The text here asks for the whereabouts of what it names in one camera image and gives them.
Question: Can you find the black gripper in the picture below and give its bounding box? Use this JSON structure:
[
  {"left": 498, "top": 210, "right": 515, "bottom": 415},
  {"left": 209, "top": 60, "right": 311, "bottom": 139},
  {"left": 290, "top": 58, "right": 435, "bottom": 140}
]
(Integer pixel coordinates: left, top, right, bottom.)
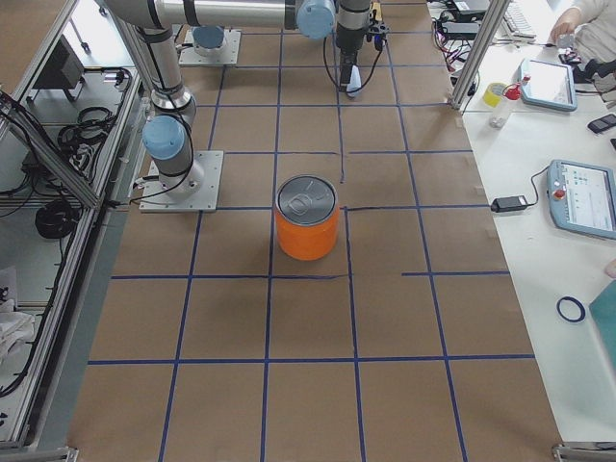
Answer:
[{"left": 338, "top": 47, "right": 359, "bottom": 92}]

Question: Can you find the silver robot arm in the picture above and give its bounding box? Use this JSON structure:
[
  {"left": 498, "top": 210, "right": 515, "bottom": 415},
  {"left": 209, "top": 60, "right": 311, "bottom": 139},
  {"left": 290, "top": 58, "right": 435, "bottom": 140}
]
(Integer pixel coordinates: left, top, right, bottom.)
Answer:
[
  {"left": 106, "top": 1, "right": 390, "bottom": 218},
  {"left": 192, "top": 26, "right": 225, "bottom": 50}
]

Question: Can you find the person hand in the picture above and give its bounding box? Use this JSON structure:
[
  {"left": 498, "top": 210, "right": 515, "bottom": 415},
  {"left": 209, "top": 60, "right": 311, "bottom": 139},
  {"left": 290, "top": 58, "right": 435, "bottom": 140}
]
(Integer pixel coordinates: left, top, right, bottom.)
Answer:
[{"left": 550, "top": 7, "right": 582, "bottom": 45}]

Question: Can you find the black power adapter brick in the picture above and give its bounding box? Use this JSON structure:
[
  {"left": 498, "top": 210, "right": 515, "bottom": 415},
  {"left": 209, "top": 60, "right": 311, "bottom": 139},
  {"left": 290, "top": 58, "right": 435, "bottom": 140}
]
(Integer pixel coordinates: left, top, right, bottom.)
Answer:
[{"left": 441, "top": 22, "right": 480, "bottom": 40}]

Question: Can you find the orange can with silver lid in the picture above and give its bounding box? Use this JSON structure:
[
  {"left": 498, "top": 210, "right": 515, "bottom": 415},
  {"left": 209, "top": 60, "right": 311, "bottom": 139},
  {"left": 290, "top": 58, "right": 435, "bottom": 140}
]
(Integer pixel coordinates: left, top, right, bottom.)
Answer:
[{"left": 274, "top": 174, "right": 339, "bottom": 261}]

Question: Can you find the yellow tape roll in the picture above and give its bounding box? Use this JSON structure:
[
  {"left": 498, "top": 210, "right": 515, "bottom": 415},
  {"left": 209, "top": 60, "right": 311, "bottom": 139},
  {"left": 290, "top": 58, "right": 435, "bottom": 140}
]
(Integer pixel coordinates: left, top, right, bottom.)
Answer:
[{"left": 482, "top": 82, "right": 507, "bottom": 108}]

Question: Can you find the red cap squeeze bottle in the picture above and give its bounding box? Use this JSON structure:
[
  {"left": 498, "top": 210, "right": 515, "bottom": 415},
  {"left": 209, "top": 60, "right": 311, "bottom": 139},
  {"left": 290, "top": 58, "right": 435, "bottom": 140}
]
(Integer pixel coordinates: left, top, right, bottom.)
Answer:
[{"left": 489, "top": 82, "right": 522, "bottom": 129}]

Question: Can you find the small black power adapter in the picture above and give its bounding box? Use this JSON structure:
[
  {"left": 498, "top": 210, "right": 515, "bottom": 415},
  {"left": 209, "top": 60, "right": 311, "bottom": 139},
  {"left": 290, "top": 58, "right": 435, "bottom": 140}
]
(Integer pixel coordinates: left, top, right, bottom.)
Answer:
[{"left": 490, "top": 195, "right": 529, "bottom": 213}]

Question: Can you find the far teach pendant tablet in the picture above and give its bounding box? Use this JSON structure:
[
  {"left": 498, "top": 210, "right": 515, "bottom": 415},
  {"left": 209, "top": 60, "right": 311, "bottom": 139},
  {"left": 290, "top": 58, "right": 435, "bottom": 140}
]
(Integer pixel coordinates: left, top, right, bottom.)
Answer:
[{"left": 518, "top": 59, "right": 578, "bottom": 112}]

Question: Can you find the teach pendant tablet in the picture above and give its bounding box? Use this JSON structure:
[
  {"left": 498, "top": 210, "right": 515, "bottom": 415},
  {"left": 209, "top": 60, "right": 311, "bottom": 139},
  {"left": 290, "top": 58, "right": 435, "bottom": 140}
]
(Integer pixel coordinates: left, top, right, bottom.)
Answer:
[
  {"left": 518, "top": 59, "right": 578, "bottom": 112},
  {"left": 547, "top": 160, "right": 615, "bottom": 240}
]

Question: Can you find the black smartphone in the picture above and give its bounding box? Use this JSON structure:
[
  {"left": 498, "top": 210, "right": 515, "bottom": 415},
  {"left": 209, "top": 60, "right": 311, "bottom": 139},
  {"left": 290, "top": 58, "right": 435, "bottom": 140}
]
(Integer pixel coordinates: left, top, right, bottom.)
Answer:
[{"left": 587, "top": 114, "right": 616, "bottom": 134}]

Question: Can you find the near teach pendant tablet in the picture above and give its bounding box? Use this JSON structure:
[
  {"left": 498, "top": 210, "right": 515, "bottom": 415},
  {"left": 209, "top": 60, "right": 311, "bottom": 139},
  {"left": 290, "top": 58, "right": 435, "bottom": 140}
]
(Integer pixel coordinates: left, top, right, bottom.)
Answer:
[{"left": 547, "top": 160, "right": 615, "bottom": 240}]

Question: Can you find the teal cutting mat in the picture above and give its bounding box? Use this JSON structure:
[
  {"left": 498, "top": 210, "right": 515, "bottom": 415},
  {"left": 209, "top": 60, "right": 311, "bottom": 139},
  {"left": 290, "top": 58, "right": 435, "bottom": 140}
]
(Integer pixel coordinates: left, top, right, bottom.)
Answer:
[{"left": 589, "top": 280, "right": 616, "bottom": 366}]

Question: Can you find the white crumpled cloth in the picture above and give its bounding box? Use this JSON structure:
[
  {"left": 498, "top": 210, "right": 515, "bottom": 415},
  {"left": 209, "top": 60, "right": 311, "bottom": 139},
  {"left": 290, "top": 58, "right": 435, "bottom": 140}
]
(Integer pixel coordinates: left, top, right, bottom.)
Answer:
[{"left": 0, "top": 267, "right": 38, "bottom": 367}]

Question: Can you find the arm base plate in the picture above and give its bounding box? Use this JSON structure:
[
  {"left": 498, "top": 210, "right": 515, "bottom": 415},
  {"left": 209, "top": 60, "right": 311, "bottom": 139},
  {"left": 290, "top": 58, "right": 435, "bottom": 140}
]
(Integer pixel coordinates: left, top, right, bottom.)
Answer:
[
  {"left": 139, "top": 150, "right": 224, "bottom": 213},
  {"left": 179, "top": 29, "right": 242, "bottom": 67}
]

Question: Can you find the aluminium frame post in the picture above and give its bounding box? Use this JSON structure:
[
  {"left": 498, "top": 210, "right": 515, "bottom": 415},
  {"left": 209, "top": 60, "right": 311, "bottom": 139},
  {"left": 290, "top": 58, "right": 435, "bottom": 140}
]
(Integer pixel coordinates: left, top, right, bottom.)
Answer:
[{"left": 449, "top": 0, "right": 509, "bottom": 110}]

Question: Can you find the blue tape ring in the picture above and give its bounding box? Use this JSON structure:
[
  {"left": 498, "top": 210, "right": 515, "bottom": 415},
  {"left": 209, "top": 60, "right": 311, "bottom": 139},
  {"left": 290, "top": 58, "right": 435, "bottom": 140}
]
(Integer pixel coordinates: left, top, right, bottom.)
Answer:
[{"left": 555, "top": 296, "right": 586, "bottom": 323}]

